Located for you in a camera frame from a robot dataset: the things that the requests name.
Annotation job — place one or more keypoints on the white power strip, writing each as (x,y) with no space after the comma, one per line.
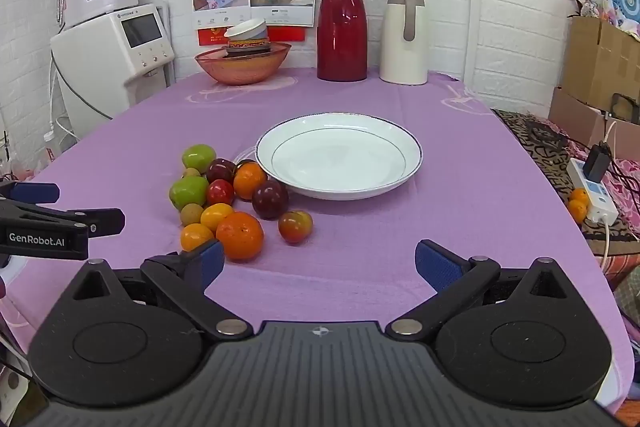
(597,199)

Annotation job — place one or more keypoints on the black charger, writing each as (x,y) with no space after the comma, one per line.
(597,163)

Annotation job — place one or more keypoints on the green apple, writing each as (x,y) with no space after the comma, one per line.
(188,192)
(198,157)

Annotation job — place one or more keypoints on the bright red plum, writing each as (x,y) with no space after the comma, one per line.
(220,192)

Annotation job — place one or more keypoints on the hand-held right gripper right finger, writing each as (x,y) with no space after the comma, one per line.
(436,264)

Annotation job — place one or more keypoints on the tall cardboard box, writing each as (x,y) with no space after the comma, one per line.
(595,57)

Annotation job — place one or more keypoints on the low cardboard box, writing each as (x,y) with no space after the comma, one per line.
(575,119)

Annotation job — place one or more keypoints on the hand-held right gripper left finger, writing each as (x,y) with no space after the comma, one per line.
(212,259)

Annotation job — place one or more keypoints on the white bottle with red label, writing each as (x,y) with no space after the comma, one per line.
(51,146)

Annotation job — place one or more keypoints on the pink floral blanket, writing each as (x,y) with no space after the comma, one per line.
(625,192)

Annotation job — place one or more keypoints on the white paper bowl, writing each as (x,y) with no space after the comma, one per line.
(246,29)

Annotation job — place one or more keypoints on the white thermos jug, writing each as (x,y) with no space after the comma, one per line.
(400,52)

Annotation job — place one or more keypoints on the dark red plum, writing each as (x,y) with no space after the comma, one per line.
(221,168)

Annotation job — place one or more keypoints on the brown patterned blanket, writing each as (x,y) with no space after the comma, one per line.
(535,147)

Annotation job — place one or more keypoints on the red and green plum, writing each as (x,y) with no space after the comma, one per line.
(295,226)

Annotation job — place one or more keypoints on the dark patterned bowl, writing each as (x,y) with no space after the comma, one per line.
(248,48)

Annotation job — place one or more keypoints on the white appliance with screen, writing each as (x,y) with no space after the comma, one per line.
(95,62)

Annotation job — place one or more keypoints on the small orange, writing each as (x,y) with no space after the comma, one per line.
(195,237)

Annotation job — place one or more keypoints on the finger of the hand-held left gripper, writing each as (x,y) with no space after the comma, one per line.
(102,219)
(35,192)

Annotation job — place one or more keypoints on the large dark plum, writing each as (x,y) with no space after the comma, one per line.
(270,200)

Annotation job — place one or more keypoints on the large orange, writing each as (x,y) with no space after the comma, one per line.
(241,237)

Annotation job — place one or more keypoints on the yellowish orange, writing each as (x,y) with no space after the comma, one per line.
(216,214)

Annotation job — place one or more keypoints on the red thermos jug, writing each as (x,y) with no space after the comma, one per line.
(342,27)

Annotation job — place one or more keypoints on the small tangerine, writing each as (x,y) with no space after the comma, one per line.
(580,196)
(576,210)

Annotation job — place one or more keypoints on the white plate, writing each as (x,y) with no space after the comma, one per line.
(340,157)

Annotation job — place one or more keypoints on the orange transparent bowl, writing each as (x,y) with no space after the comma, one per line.
(242,67)

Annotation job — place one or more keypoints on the floral cloth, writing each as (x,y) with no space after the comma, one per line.
(597,7)

